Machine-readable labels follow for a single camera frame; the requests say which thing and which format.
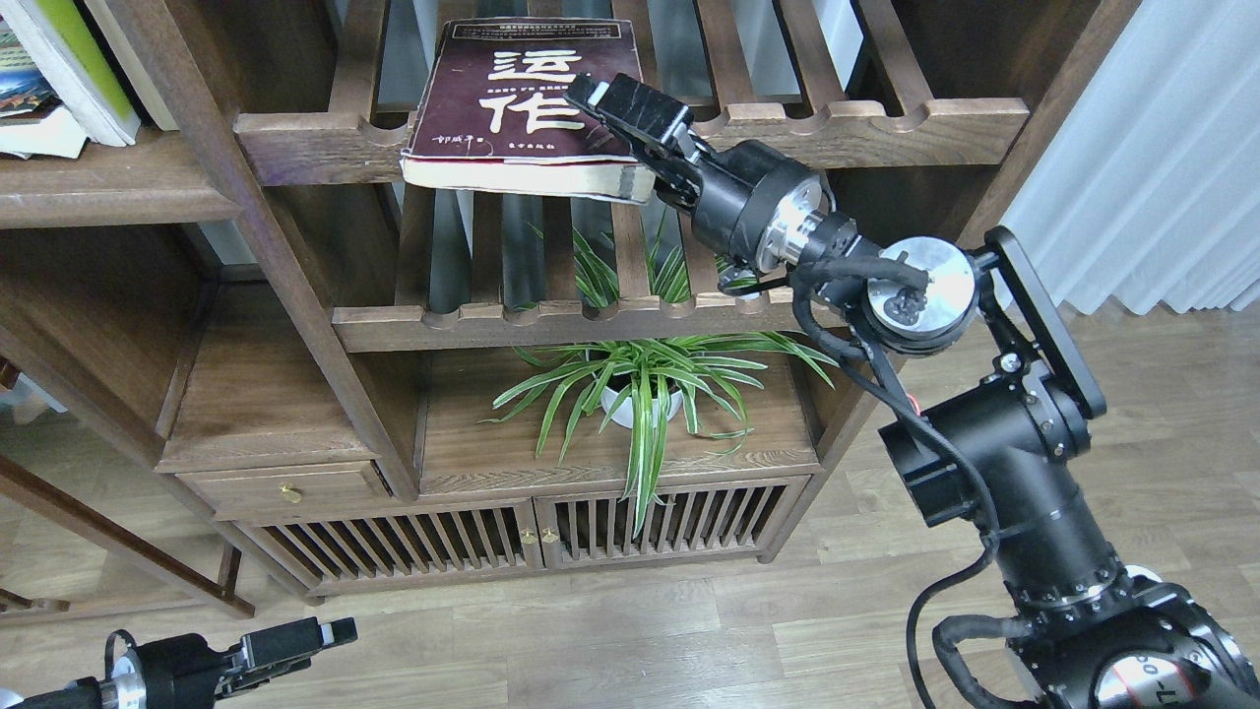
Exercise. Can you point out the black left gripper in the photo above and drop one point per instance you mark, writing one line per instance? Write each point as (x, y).
(182, 672)

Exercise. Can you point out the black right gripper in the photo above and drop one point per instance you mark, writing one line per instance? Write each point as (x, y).
(749, 203)

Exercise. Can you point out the maroon book white characters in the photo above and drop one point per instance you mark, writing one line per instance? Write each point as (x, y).
(493, 116)

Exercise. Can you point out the yellow green cover book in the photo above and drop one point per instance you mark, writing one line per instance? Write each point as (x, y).
(56, 36)

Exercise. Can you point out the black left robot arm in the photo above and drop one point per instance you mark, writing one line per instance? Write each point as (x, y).
(86, 692)

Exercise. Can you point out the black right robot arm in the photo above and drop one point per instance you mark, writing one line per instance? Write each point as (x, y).
(992, 400)

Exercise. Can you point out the green spider plant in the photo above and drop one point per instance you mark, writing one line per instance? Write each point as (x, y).
(707, 369)

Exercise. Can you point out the dark wooden bookshelf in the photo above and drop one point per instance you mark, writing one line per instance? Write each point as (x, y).
(243, 302)

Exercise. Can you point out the white plant pot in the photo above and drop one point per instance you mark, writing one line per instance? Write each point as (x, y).
(620, 408)

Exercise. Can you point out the white pleated curtain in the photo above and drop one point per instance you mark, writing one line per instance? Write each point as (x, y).
(1149, 194)

